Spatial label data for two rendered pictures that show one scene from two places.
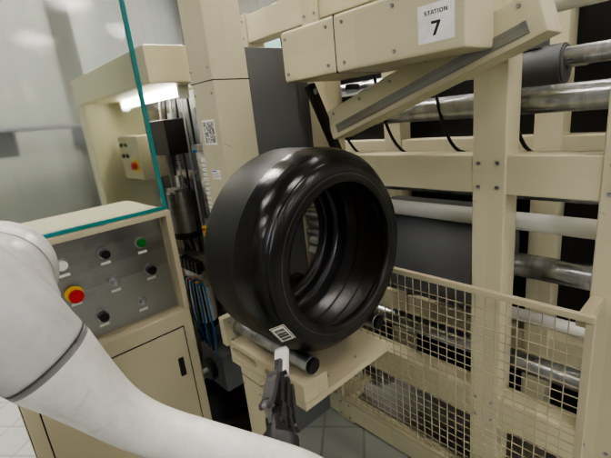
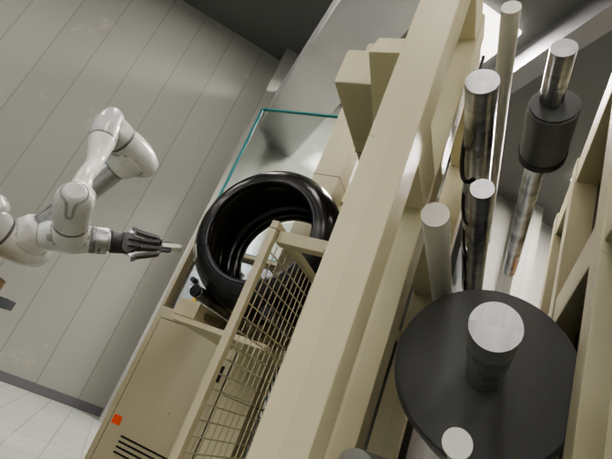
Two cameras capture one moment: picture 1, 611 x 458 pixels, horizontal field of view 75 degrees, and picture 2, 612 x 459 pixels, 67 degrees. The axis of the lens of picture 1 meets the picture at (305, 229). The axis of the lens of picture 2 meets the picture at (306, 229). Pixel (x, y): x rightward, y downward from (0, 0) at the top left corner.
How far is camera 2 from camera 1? 1.87 m
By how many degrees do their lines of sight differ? 75
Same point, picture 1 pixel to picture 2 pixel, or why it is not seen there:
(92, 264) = not seen: hidden behind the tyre
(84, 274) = not seen: hidden behind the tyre
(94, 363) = (101, 137)
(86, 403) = (91, 143)
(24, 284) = (110, 117)
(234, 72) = (330, 172)
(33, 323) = (102, 121)
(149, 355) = (210, 346)
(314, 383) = (187, 302)
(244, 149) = not seen: hidden behind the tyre
